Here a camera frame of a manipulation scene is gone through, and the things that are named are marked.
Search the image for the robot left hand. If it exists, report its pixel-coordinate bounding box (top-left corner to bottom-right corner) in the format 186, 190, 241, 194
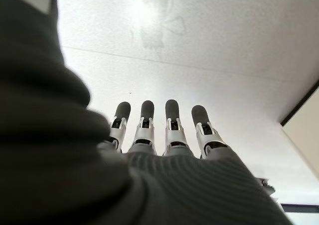
0, 0, 294, 225

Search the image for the dark edged cabinet panel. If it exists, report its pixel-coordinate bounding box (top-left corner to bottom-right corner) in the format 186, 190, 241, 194
280, 85, 319, 162

